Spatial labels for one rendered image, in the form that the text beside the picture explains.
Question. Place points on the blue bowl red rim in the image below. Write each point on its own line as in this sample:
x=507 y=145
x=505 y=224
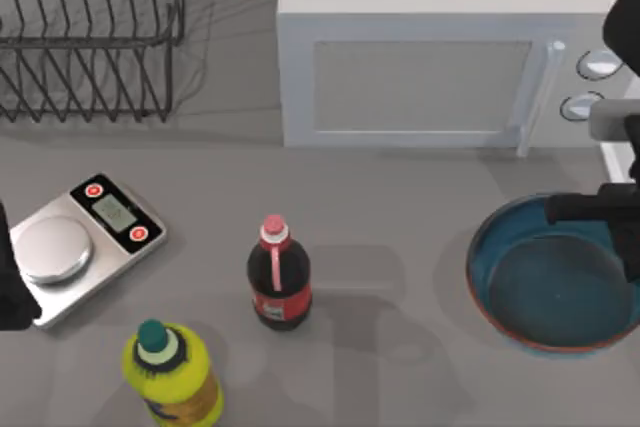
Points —
x=550 y=292

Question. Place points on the grey microwave knob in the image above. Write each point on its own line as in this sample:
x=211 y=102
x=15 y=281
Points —
x=597 y=64
x=577 y=106

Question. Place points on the pale microwave door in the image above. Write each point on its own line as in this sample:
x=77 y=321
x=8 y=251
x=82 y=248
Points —
x=420 y=87

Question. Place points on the dark cola bottle red cap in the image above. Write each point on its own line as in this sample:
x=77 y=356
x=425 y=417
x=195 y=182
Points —
x=279 y=272

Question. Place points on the yellow bottle green cap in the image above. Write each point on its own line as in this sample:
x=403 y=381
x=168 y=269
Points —
x=172 y=382

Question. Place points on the silver kitchen scale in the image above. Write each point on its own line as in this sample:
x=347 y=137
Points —
x=55 y=247

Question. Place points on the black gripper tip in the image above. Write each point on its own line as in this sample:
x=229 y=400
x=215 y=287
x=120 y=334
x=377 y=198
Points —
x=12 y=287

